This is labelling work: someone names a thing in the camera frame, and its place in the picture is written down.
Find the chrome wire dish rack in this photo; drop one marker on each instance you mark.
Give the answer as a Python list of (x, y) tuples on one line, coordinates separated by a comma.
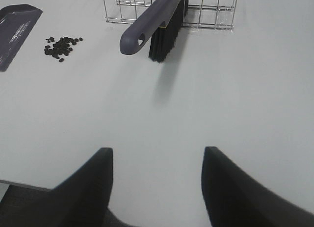
[(207, 14)]

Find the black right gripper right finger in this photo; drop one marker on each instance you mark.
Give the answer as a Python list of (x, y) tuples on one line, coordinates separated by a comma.
[(234, 199)]

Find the pile of dark coffee beans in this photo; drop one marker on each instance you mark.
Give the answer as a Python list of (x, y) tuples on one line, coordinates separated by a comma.
[(58, 49)]

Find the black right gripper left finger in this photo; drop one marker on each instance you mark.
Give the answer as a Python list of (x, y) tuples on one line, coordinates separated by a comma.
[(79, 201)]

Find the purple plastic dustpan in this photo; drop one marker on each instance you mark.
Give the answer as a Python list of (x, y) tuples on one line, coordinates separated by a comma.
[(16, 23)]

